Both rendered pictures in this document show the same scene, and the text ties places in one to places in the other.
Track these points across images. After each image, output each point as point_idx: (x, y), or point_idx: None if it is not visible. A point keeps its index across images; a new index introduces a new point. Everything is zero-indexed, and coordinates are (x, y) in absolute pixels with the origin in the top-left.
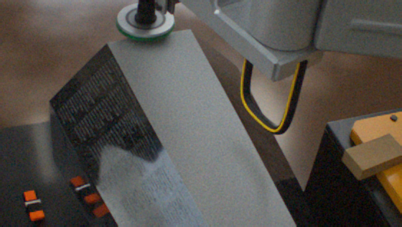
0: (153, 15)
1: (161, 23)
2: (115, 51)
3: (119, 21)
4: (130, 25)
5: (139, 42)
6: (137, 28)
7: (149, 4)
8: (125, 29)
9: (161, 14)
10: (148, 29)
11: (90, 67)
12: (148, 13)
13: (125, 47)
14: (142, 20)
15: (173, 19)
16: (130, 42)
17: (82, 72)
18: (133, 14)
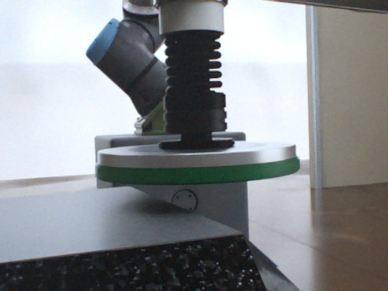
0: (182, 125)
1: (170, 151)
2: (88, 191)
3: None
4: (150, 146)
5: (131, 199)
6: (135, 148)
7: (168, 73)
8: (131, 146)
9: (232, 148)
10: (131, 150)
11: None
12: (164, 105)
13: (103, 194)
14: (171, 140)
15: (201, 153)
16: (131, 195)
17: None
18: None
